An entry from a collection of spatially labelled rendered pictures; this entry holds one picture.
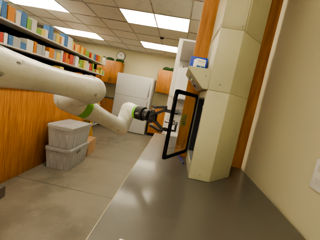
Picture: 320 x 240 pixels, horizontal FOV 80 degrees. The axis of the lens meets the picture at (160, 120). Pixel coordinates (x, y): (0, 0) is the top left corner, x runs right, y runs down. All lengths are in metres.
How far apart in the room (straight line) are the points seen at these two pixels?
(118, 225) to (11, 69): 0.54
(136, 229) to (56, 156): 2.60
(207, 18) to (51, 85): 1.07
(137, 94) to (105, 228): 5.49
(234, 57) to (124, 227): 0.85
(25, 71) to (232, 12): 0.89
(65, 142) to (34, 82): 2.35
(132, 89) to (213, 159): 5.17
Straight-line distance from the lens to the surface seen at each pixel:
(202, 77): 0.98
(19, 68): 0.69
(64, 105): 0.99
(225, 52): 1.02
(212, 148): 1.02
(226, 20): 1.07
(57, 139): 3.09
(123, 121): 1.26
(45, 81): 0.74
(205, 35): 1.42
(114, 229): 0.64
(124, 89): 6.09
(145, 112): 1.20
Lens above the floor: 1.34
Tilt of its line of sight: 7 degrees down
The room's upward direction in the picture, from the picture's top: 11 degrees clockwise
